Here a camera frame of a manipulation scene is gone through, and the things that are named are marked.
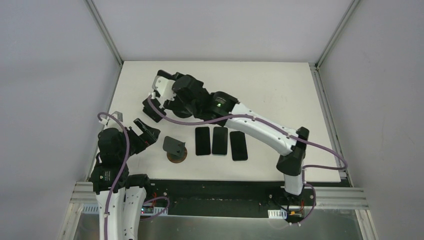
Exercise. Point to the aluminium frame rail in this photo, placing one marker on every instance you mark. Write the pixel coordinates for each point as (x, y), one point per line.
(341, 198)

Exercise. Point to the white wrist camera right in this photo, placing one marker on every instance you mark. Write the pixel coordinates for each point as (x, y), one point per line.
(162, 86)

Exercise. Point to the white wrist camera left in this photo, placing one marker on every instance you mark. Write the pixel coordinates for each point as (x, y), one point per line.
(109, 120)

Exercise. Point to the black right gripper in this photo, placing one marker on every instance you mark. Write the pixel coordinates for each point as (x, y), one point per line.
(159, 108)

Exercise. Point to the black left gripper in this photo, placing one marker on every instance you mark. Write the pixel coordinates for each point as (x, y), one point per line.
(135, 138)

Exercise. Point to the black phone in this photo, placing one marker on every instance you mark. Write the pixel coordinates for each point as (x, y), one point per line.
(238, 146)
(202, 141)

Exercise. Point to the grey stand with brown base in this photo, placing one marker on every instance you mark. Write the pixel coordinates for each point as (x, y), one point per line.
(176, 152)

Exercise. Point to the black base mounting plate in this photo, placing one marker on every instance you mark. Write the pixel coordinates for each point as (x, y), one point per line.
(233, 199)

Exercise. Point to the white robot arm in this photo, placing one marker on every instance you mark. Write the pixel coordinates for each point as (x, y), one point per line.
(119, 194)

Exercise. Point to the black round disc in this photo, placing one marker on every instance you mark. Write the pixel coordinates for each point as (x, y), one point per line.
(183, 114)

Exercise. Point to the black folding phone stand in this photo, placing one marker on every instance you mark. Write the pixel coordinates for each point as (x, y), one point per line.
(150, 112)

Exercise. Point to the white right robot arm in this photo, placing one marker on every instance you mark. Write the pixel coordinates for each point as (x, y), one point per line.
(227, 111)

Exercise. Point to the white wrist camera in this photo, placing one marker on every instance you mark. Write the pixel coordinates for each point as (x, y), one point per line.
(109, 120)
(162, 86)

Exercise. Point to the dark phone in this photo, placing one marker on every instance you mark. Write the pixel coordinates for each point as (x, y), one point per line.
(220, 141)

